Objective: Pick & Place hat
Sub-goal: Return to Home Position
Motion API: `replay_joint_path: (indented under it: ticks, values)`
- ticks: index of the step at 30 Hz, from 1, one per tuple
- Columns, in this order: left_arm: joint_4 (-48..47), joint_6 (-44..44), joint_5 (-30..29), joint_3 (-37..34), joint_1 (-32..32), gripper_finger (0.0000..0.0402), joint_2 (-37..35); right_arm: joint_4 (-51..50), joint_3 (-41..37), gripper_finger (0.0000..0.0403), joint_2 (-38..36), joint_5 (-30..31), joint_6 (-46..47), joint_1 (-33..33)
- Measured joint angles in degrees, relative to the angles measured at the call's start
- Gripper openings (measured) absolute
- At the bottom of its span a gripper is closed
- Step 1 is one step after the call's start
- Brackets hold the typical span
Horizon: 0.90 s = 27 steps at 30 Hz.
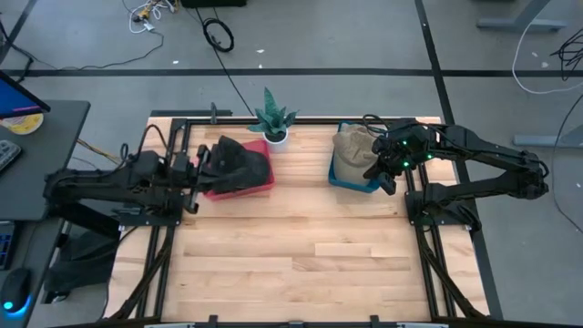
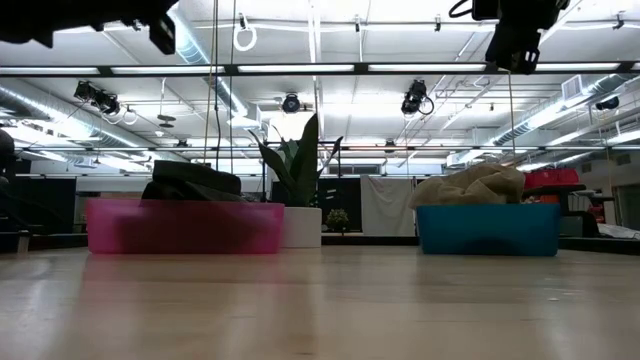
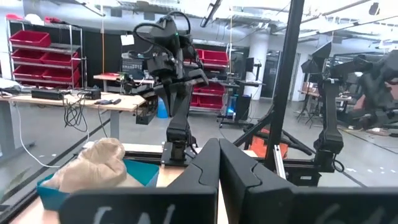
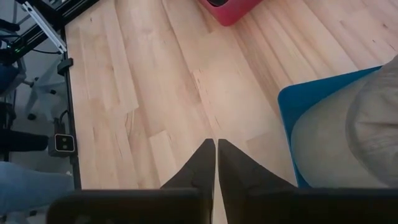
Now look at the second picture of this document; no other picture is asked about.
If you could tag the black side table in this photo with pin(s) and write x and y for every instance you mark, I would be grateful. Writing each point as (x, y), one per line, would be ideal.
(555, 189)

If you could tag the black ceiling spot camera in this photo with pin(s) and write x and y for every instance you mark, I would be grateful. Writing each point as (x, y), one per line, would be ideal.
(291, 103)
(97, 97)
(414, 96)

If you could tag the small black ceiling camera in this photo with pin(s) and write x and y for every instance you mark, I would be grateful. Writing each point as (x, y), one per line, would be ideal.
(607, 103)

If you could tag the black rig frame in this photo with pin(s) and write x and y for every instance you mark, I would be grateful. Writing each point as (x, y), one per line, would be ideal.
(230, 70)

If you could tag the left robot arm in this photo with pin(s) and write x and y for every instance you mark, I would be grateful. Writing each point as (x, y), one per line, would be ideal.
(50, 17)

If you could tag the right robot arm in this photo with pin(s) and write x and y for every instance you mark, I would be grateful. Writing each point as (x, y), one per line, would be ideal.
(540, 12)

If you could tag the pink plastic bin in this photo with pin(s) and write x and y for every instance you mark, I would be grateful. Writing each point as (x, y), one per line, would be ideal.
(185, 227)

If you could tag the small green plant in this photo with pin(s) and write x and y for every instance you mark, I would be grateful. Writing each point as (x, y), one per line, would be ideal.
(337, 220)

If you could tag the snake plant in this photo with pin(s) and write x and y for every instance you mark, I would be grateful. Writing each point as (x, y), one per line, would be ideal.
(305, 160)

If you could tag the dark grey cap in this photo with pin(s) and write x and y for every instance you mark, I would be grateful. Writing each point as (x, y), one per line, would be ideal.
(165, 192)
(200, 175)

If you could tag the black far frame beam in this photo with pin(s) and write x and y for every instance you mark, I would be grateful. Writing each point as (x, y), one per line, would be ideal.
(200, 148)

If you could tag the red storage crates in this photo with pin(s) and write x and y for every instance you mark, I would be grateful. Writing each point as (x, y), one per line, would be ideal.
(550, 177)

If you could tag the blue plastic bin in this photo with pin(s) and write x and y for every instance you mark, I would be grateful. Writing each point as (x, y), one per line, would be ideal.
(487, 230)

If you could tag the white plant pot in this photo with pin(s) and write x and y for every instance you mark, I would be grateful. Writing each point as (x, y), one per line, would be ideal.
(302, 227)

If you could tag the white hanging cloth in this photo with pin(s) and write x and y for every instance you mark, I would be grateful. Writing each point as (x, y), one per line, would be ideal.
(387, 205)

